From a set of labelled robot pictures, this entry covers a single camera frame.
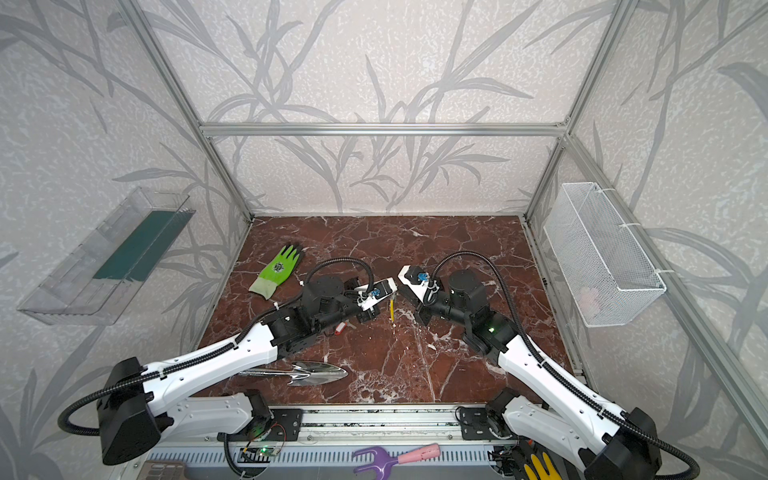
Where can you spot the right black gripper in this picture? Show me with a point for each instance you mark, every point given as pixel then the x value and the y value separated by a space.
pixel 425 310

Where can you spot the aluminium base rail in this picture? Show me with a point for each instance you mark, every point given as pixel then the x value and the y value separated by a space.
pixel 378 420

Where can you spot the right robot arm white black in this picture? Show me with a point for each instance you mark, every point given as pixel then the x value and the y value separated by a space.
pixel 633 452

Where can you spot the white wire basket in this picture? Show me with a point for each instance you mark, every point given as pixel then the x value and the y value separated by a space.
pixel 609 275

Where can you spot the clear plastic wall tray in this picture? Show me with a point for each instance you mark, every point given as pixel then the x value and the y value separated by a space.
pixel 96 282

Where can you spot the silver garden trowel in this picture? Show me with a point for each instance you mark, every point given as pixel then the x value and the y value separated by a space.
pixel 301 374

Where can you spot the small green circuit board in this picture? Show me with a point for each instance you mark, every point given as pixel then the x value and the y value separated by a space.
pixel 262 454

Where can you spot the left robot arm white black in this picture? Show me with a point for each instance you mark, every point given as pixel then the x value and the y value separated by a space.
pixel 141 406

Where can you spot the green work glove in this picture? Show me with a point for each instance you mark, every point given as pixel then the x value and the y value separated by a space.
pixel 277 271

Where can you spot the yellow black glove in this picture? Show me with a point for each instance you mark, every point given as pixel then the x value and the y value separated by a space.
pixel 534 462

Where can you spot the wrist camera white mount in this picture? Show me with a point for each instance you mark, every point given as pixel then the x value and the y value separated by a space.
pixel 419 287
pixel 381 291

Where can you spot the purple pink garden fork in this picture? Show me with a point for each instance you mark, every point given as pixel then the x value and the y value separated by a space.
pixel 382 462

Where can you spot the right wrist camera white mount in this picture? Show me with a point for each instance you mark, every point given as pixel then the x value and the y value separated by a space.
pixel 419 287

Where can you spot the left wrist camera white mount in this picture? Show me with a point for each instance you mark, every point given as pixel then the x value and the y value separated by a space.
pixel 381 291

